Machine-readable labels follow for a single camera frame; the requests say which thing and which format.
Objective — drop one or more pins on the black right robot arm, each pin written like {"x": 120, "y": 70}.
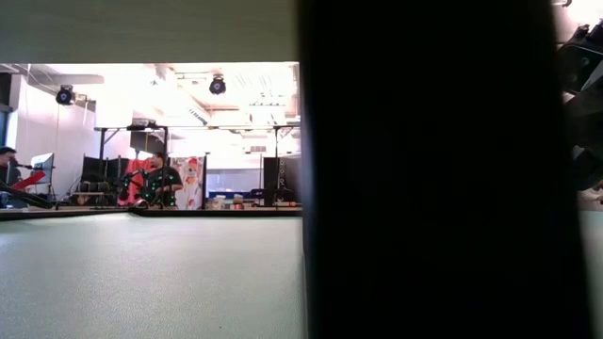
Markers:
{"x": 572, "y": 61}

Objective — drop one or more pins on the black background gantry frame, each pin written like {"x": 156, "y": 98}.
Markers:
{"x": 101, "y": 141}

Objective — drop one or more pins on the small orange white box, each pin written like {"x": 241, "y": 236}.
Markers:
{"x": 238, "y": 201}

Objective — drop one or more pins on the person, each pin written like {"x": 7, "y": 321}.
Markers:
{"x": 7, "y": 165}
{"x": 165, "y": 181}

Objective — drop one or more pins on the white background monitor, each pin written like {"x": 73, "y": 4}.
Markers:
{"x": 43, "y": 165}

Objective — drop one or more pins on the small white container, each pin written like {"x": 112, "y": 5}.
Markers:
{"x": 219, "y": 201}

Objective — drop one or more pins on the glass partition panel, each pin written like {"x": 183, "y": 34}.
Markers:
{"x": 233, "y": 181}

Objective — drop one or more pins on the black round ceiling camera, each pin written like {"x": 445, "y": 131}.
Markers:
{"x": 217, "y": 85}
{"x": 65, "y": 94}

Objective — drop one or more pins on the black table frame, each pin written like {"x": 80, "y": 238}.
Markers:
{"x": 212, "y": 212}

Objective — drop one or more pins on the green table mat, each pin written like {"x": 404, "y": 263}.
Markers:
{"x": 141, "y": 282}

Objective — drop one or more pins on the red bar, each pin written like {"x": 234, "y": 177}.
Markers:
{"x": 30, "y": 180}

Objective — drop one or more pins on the floral banner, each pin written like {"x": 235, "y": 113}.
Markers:
{"x": 193, "y": 181}

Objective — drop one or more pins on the red cloth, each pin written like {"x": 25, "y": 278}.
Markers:
{"x": 136, "y": 165}

